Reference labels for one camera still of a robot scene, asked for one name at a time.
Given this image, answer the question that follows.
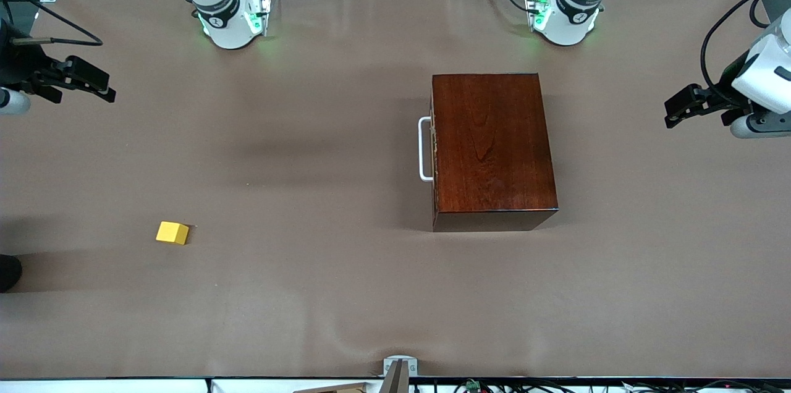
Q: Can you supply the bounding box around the yellow block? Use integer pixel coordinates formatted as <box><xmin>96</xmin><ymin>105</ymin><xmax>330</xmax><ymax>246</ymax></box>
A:
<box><xmin>156</xmin><ymin>221</ymin><xmax>190</xmax><ymax>246</ymax></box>

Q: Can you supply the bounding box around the wooden drawer with white handle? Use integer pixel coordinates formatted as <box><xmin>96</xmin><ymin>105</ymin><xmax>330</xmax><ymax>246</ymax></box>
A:
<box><xmin>418</xmin><ymin>112</ymin><xmax>439</xmax><ymax>211</ymax></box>

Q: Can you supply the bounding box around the dark wooden drawer cabinet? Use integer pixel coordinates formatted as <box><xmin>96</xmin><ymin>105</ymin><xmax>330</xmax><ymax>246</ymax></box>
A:
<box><xmin>431</xmin><ymin>73</ymin><xmax>560</xmax><ymax>233</ymax></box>

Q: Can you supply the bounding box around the black round object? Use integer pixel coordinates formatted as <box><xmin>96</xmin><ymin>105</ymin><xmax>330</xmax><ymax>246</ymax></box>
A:
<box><xmin>0</xmin><ymin>254</ymin><xmax>23</xmax><ymax>294</ymax></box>

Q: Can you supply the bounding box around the brown table cloth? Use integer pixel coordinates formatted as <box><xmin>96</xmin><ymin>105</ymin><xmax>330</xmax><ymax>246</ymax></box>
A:
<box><xmin>0</xmin><ymin>0</ymin><xmax>791</xmax><ymax>379</ymax></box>

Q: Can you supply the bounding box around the white flat panel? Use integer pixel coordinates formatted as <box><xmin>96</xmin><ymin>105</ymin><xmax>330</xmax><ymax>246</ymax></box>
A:
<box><xmin>211</xmin><ymin>379</ymin><xmax>384</xmax><ymax>393</ymax></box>
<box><xmin>0</xmin><ymin>379</ymin><xmax>208</xmax><ymax>393</ymax></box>

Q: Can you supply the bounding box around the flat wooden piece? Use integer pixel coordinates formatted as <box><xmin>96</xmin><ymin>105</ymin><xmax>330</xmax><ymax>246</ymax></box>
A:
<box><xmin>294</xmin><ymin>382</ymin><xmax>366</xmax><ymax>393</ymax></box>

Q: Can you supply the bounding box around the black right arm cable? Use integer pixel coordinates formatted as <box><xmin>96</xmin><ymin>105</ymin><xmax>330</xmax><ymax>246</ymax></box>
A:
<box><xmin>0</xmin><ymin>0</ymin><xmax>104</xmax><ymax>48</ymax></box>

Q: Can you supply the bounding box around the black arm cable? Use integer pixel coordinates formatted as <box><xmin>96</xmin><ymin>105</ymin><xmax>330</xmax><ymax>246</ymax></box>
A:
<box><xmin>0</xmin><ymin>0</ymin><xmax>104</xmax><ymax>48</ymax></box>
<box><xmin>700</xmin><ymin>0</ymin><xmax>791</xmax><ymax>106</ymax></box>

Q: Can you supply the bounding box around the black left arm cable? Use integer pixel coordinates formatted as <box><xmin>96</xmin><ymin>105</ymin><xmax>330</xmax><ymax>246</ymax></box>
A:
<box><xmin>700</xmin><ymin>0</ymin><xmax>791</xmax><ymax>106</ymax></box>

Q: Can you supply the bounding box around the small metal clamp bracket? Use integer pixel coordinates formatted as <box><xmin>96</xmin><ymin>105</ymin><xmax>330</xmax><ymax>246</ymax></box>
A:
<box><xmin>383</xmin><ymin>356</ymin><xmax>419</xmax><ymax>378</ymax></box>

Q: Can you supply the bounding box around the grey upright post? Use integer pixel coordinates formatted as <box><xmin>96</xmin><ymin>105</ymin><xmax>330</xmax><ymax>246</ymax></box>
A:
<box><xmin>380</xmin><ymin>361</ymin><xmax>410</xmax><ymax>393</ymax></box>

